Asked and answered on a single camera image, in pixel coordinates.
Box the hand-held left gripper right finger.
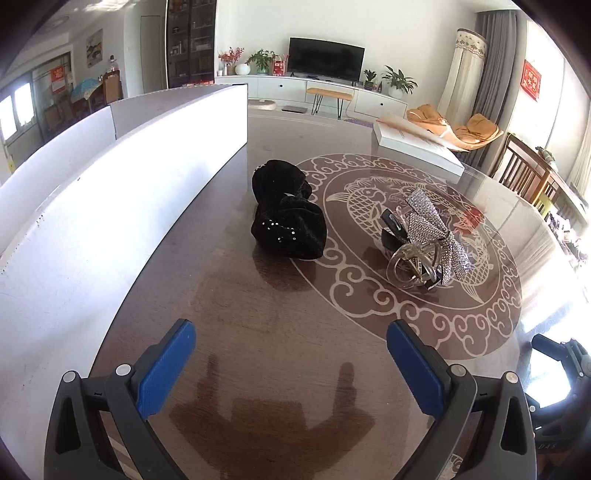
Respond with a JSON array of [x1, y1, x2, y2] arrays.
[[386, 319, 539, 480]]

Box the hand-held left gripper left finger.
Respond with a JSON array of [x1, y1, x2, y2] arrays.
[[44, 318, 197, 480]]

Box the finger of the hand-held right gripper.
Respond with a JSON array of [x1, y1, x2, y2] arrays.
[[531, 333, 591, 412]]

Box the clear claw hair clip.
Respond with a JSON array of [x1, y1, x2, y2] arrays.
[[387, 240, 451, 291]]

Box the rhinestone bow hair clip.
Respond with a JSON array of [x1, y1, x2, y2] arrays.
[[401, 187, 474, 282]]

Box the black rhinestone velvet scrunchie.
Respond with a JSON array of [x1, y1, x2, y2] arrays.
[[250, 159, 327, 260]]

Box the cluttered wooden side table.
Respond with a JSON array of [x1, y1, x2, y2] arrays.
[[531, 145, 591, 273]]

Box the black hair clip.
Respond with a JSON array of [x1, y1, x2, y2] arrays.
[[379, 208, 411, 252]]

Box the orange lounge chair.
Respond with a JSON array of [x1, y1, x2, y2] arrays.
[[406, 104, 505, 153]]

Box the grey curtain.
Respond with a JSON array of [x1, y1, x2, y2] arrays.
[[471, 9, 529, 134]]

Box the wooden dining chair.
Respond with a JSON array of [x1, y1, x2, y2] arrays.
[[102, 71, 124, 106]]

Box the large potted plant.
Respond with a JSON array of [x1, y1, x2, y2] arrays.
[[382, 65, 419, 97]]

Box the covered standing air conditioner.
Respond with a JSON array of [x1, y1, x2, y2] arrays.
[[436, 28, 489, 127]]

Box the small wooden bench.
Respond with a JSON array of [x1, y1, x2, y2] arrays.
[[306, 87, 354, 120]]

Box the blue mesh food cover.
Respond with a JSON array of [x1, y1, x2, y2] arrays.
[[69, 78, 100, 100]]

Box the white television cabinet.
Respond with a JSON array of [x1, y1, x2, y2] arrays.
[[215, 75, 416, 121]]

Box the red flower arrangement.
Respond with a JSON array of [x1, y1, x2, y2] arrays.
[[218, 46, 245, 76]]

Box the black television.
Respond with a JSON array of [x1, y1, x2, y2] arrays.
[[288, 37, 365, 83]]

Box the green leafy potted plant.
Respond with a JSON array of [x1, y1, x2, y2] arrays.
[[246, 48, 276, 75]]

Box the black display cabinet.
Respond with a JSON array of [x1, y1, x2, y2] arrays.
[[166, 0, 218, 89]]

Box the red wall hanging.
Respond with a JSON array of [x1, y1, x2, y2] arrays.
[[521, 59, 542, 101]]

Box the framed wall painting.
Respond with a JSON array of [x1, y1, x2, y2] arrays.
[[86, 28, 104, 68]]

